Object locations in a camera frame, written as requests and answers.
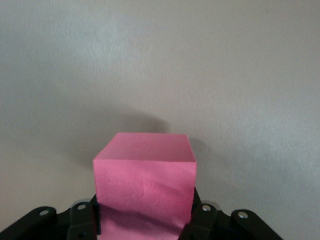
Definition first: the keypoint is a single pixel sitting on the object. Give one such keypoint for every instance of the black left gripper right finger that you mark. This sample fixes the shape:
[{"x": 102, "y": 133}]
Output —
[{"x": 210, "y": 222}]

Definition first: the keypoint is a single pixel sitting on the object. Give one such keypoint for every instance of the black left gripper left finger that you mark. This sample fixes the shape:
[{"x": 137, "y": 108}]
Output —
[{"x": 75, "y": 222}]

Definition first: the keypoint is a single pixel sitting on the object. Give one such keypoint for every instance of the red foam cube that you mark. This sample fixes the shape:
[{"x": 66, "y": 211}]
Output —
[{"x": 145, "y": 180}]

